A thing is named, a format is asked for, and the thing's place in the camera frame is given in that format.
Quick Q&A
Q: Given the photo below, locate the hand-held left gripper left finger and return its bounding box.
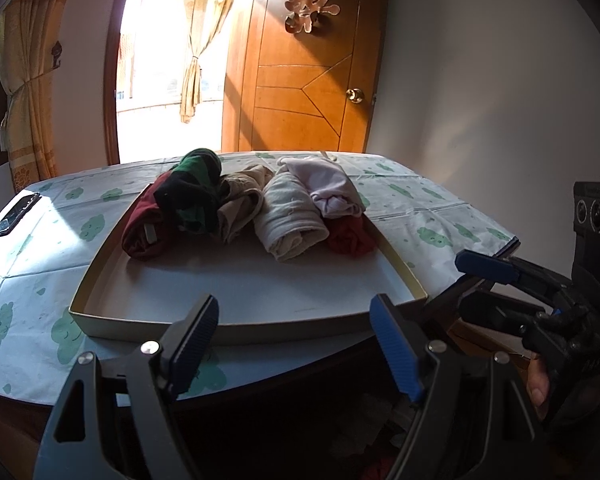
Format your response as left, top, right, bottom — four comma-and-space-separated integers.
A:
32, 294, 220, 480

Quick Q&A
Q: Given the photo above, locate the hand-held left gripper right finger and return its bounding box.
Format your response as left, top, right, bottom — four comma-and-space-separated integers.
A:
369, 294, 546, 480

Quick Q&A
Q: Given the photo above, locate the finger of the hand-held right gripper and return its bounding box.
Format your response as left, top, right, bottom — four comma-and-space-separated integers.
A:
424, 281, 549, 342
455, 250, 576, 307

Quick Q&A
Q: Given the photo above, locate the heap of assorted underwear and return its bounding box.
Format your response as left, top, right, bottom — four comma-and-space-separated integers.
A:
325, 390, 421, 480

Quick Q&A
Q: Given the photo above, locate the shallow cardboard tray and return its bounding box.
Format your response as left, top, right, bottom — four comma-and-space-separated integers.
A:
69, 180, 428, 346

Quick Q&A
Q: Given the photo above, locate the bright red underwear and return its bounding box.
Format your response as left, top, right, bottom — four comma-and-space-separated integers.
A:
325, 215, 379, 258

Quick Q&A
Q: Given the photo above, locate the dark red underwear grey waistband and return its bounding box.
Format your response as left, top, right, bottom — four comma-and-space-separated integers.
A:
121, 170, 178, 261

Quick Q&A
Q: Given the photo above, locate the beige underwear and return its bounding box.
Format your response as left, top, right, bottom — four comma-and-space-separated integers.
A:
215, 164, 276, 245

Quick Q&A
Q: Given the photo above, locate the green and black underwear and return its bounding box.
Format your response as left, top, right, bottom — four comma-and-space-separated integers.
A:
154, 148, 224, 234

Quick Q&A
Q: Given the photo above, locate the white ribbed underwear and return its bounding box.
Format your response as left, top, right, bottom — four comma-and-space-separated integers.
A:
253, 171, 329, 262

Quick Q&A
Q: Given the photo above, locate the pale pink underwear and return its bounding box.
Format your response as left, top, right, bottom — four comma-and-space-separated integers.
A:
277, 156, 366, 219

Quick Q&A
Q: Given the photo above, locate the person's right hand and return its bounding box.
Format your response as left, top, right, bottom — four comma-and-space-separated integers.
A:
525, 354, 552, 419

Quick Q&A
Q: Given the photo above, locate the white tablecloth with green print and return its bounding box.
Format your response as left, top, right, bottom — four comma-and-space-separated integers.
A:
0, 150, 521, 406

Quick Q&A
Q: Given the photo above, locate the dark wooden table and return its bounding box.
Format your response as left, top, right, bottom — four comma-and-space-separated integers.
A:
0, 240, 531, 480

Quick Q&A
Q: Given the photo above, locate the black smartphone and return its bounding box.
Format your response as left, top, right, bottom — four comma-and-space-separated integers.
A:
0, 192, 42, 238

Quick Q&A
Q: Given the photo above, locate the orange wooden door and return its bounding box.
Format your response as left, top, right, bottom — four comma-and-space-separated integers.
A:
221, 0, 386, 153

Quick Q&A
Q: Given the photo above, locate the yellow tied balcony curtain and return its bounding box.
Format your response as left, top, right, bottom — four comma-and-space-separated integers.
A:
179, 0, 241, 125

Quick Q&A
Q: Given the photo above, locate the yellow tied window curtain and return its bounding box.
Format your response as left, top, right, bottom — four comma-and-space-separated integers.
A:
0, 0, 81, 193

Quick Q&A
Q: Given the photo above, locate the pale cut-out door ornament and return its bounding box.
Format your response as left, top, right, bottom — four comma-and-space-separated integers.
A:
284, 0, 341, 36

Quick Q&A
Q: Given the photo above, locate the brown wooden door frame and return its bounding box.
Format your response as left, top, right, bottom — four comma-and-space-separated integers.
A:
104, 0, 276, 166

